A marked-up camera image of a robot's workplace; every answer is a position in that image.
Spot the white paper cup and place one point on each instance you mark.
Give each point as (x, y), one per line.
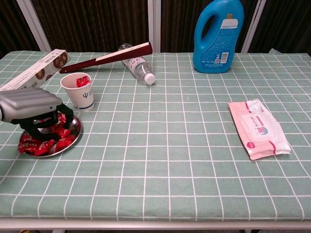
(82, 97)

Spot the dark red folded fan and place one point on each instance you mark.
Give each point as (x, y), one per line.
(109, 57)

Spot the blue detergent pump bottle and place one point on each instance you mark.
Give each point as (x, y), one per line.
(218, 55)

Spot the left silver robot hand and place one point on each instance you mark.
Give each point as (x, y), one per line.
(29, 102)

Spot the round steel plate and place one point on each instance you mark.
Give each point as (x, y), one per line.
(75, 128)

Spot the white table frame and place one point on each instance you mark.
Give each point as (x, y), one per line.
(155, 224)

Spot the pink wet wipes pack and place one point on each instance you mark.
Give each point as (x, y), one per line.
(257, 128)

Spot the clear plastic water bottle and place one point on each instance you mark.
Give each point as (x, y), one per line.
(141, 69)

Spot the dark partition screen white frame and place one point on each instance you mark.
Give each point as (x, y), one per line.
(286, 24)
(97, 24)
(12, 24)
(179, 24)

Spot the red candy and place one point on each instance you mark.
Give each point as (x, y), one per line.
(62, 132)
(63, 143)
(61, 119)
(28, 139)
(43, 147)
(25, 147)
(82, 81)

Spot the long baking paper box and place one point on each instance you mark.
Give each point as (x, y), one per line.
(48, 65)

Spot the green checked tablecloth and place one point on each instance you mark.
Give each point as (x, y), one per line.
(158, 145)

